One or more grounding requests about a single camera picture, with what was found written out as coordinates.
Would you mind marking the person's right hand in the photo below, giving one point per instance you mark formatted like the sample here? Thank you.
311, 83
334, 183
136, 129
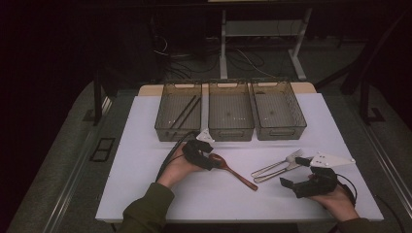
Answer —
336, 204

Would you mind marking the white metal table frame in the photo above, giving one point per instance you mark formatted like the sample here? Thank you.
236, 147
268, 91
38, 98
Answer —
259, 29

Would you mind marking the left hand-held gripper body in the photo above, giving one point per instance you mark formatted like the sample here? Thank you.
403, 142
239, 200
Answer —
194, 152

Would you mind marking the black floor frame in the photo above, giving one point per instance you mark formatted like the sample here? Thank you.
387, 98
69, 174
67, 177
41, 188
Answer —
102, 149

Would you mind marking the metal fork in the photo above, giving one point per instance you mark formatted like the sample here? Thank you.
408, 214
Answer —
275, 165

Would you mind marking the person's left hand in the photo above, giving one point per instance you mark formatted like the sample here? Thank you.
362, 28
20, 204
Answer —
178, 170

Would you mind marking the black metal stand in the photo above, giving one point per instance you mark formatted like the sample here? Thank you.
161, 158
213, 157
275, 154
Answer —
97, 97
364, 81

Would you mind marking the smoky transparent plastic bin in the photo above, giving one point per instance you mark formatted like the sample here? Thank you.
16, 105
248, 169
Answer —
278, 110
178, 110
230, 110

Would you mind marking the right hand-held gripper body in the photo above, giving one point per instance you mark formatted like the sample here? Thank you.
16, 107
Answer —
319, 184

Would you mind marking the brown wooden spoon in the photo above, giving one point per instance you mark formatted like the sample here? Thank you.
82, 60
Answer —
239, 178

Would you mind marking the white table mat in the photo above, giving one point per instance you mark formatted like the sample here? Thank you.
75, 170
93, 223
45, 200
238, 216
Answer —
226, 200

